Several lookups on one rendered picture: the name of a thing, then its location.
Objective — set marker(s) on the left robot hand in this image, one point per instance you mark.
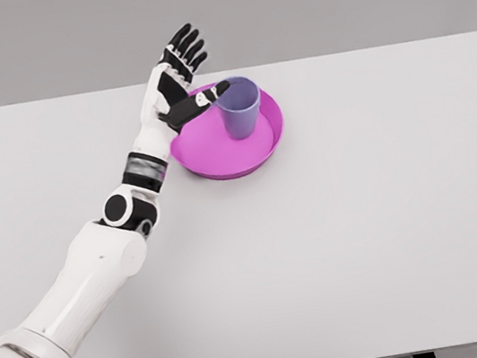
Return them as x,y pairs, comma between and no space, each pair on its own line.
170,91

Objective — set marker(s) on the purple cup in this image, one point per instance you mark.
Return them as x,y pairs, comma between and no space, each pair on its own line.
241,110

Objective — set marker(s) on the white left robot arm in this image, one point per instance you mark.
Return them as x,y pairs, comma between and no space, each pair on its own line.
98,265

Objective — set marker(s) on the pink plate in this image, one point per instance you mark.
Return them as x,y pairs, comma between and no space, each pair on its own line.
234,152

